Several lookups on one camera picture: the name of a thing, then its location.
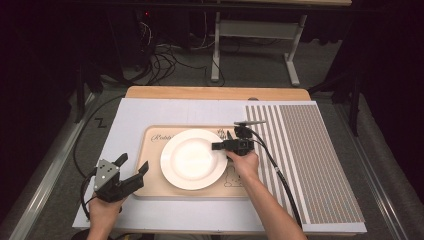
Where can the metal floor rail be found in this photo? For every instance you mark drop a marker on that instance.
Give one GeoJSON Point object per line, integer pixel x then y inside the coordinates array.
{"type": "Point", "coordinates": [365, 166]}
{"type": "Point", "coordinates": [53, 166]}

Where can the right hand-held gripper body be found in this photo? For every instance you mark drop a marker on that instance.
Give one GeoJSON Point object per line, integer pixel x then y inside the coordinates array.
{"type": "Point", "coordinates": [243, 146]}

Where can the person's right hand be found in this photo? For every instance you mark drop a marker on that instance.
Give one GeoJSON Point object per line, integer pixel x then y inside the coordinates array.
{"type": "Point", "coordinates": [245, 165]}

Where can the white metal stand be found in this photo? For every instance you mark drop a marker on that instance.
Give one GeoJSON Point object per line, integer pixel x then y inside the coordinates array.
{"type": "Point", "coordinates": [253, 30]}

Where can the person's left hand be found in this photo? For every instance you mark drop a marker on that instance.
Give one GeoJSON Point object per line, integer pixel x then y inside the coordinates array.
{"type": "Point", "coordinates": [103, 213]}

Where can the black stand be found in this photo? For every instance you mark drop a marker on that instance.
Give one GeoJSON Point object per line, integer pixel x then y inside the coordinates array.
{"type": "Point", "coordinates": [355, 106]}
{"type": "Point", "coordinates": [80, 93]}

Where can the beige tray with rabbit print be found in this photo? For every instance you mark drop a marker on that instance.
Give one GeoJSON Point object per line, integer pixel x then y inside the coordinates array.
{"type": "Point", "coordinates": [150, 180]}

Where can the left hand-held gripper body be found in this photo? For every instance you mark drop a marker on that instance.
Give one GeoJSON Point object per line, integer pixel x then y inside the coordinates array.
{"type": "Point", "coordinates": [106, 175]}

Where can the white round plate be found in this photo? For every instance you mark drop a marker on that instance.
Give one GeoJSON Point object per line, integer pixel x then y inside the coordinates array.
{"type": "Point", "coordinates": [190, 160]}

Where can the grey striped placemat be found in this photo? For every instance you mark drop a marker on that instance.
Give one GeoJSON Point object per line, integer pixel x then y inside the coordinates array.
{"type": "Point", "coordinates": [316, 150]}

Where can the striped white placemat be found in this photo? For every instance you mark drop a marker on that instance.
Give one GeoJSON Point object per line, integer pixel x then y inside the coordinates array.
{"type": "Point", "coordinates": [166, 111]}

